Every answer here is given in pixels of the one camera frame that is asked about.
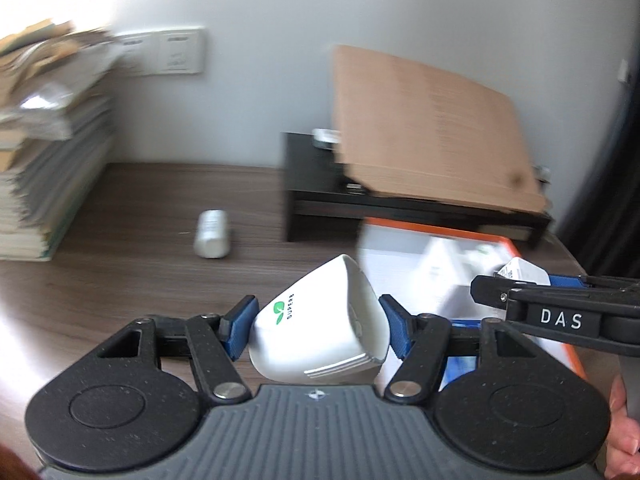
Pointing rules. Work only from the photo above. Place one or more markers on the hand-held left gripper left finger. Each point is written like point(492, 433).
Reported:
point(239, 332)

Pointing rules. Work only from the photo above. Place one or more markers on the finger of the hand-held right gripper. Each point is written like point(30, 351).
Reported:
point(565, 281)
point(492, 290)

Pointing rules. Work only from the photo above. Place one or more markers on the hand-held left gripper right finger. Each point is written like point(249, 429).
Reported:
point(398, 332)

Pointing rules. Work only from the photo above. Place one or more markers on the small white labelled box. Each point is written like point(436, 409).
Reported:
point(525, 270)

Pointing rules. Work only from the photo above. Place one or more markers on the white plastic dispenser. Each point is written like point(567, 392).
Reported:
point(310, 330)

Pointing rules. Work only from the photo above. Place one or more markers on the orange-rimmed white tray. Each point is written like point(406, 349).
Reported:
point(395, 255)

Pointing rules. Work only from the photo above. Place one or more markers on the person's right hand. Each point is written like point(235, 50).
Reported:
point(622, 440)

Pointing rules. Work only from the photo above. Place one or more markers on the white plug adapter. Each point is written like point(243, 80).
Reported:
point(482, 257)

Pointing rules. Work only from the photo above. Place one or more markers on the dark curtain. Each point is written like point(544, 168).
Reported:
point(615, 210)

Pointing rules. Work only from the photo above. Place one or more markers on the small white bottle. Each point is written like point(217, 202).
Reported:
point(212, 235)

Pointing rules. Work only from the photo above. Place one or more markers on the small black device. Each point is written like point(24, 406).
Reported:
point(354, 188)

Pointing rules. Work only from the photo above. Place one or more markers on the black monitor stand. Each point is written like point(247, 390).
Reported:
point(310, 180)

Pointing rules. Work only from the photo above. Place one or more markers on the brown cardboard sheet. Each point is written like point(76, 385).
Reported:
point(430, 125)

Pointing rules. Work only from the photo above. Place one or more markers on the small silver object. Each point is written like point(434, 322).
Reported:
point(325, 139)

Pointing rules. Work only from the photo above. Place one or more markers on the stack of books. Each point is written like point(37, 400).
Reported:
point(40, 195)

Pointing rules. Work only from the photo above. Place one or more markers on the clear plastic bag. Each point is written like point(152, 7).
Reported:
point(45, 102)

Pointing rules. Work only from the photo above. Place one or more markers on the pile of brown papers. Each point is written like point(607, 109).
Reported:
point(45, 50)

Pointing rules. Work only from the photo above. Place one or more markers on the white wall switch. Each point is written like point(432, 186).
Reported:
point(623, 70)

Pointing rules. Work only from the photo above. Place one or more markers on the white wall socket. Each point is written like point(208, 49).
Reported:
point(182, 52)
point(137, 55)

